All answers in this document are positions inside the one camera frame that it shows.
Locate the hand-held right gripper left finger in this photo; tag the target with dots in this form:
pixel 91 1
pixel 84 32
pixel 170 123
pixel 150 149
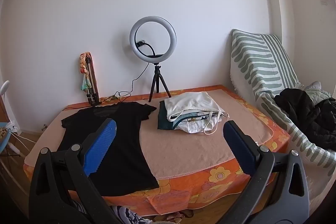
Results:
pixel 101 142

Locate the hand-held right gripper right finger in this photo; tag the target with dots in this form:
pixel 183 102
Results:
pixel 236 142

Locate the colourful knotted scarf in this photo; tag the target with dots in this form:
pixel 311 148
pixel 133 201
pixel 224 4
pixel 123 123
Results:
pixel 84 77

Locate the white round lamp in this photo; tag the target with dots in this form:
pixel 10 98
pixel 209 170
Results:
pixel 5 86

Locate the grey quilted garment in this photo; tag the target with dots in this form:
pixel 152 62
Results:
pixel 319 94

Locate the blue chair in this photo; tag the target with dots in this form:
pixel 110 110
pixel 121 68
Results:
pixel 5 142

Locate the black t-shirt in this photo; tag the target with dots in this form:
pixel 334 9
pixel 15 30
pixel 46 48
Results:
pixel 126 129

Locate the black jacket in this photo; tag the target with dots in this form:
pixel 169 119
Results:
pixel 302 111

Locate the folded metal tripod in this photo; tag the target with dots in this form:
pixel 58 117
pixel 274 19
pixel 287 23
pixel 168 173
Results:
pixel 92 82

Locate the navy white striped cloth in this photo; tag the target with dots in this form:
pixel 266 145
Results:
pixel 126 216

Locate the green striped white cushion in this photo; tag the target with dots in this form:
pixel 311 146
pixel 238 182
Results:
pixel 252 61

